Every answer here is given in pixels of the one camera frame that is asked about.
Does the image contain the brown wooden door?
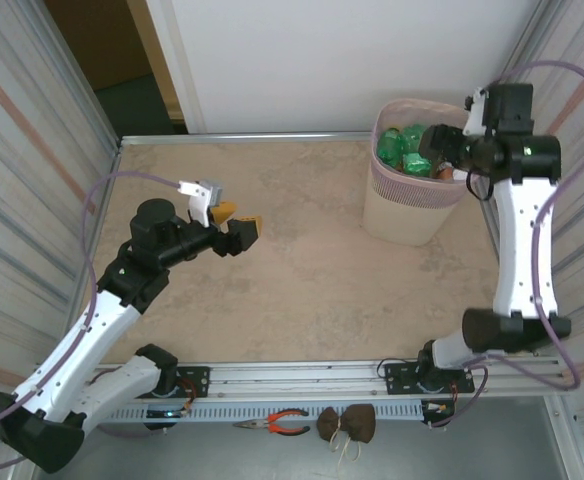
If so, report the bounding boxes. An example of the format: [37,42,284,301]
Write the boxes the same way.
[43,0,183,136]

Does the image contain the white door frame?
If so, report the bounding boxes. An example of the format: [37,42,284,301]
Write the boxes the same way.
[125,0,208,135]

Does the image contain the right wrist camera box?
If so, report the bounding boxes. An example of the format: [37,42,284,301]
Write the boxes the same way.
[461,86,492,139]

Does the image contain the white slotted cable duct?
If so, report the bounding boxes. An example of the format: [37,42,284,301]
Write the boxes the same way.
[106,401,426,422]

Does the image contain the aluminium back rail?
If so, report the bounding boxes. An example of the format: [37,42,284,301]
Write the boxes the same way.
[118,130,376,147]

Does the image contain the aluminium front rail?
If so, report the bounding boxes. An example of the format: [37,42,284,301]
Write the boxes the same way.
[30,355,568,401]

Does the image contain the grey metal shelf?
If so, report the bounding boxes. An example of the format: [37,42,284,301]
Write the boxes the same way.
[9,397,584,480]

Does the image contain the brown cloth pouch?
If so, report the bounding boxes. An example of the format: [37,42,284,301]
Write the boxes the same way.
[315,403,377,444]

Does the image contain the beige elastic cord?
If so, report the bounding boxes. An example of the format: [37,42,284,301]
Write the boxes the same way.
[328,430,364,467]

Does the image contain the green Sprite bottle yellow cap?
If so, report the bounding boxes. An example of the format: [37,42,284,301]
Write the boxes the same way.
[400,123,434,178]
[375,127,407,170]

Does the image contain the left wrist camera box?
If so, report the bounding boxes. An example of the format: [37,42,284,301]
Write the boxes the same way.
[178,178,227,227]

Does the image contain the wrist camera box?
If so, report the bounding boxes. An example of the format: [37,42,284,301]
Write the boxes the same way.
[461,86,492,139]
[178,178,227,227]

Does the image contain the brown swirl label bottle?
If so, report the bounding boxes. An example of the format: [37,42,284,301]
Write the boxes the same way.
[432,158,457,181]

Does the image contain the pink waste basket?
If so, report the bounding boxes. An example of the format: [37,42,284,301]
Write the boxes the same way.
[360,98,474,247]

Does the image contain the orange handled pliers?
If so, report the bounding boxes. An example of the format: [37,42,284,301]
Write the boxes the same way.
[231,408,311,436]

